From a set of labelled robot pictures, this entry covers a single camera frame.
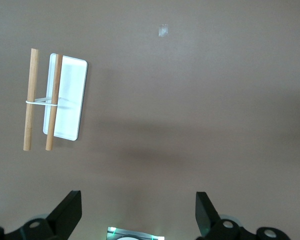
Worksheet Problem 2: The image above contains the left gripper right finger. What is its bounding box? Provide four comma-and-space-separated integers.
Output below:
196, 191, 288, 240

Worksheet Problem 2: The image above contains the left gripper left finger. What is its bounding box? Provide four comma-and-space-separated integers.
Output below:
4, 190, 83, 240

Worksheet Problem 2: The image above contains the brown table cover sheet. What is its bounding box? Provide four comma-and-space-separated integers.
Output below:
0, 0, 300, 240

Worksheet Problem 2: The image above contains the white rack base tray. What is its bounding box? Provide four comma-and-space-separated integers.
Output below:
42, 53, 89, 142

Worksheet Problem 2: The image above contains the wooden rack rod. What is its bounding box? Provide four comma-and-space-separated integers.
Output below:
22, 48, 40, 152
45, 54, 64, 152

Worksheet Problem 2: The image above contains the clear tape piece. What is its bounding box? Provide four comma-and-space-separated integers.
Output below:
158, 23, 169, 38

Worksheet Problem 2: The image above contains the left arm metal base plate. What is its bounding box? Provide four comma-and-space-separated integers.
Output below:
106, 226, 166, 240

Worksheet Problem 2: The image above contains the white wire rack bracket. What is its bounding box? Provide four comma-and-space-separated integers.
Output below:
25, 96, 77, 108

